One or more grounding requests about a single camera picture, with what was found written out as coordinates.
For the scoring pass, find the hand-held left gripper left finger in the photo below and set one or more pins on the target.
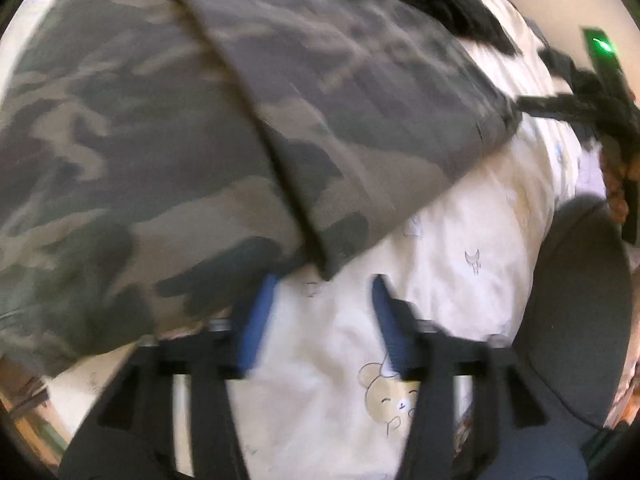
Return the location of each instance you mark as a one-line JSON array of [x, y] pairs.
[[255, 330]]

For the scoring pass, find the camouflage pants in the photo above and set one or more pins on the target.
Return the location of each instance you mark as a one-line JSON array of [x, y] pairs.
[[200, 110]]

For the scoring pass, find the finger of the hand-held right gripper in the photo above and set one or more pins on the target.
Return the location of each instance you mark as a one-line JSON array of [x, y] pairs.
[[570, 70], [560, 105]]

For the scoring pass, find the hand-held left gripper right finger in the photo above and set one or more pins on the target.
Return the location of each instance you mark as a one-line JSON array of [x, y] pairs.
[[395, 335]]

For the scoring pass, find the dark grey pants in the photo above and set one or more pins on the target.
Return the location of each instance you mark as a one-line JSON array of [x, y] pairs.
[[450, 0]]

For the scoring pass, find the white printed bed sheet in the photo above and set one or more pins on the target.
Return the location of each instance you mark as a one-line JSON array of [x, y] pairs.
[[450, 220]]

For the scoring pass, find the person's right hand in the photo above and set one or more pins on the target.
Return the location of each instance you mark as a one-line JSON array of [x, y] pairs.
[[617, 185]]

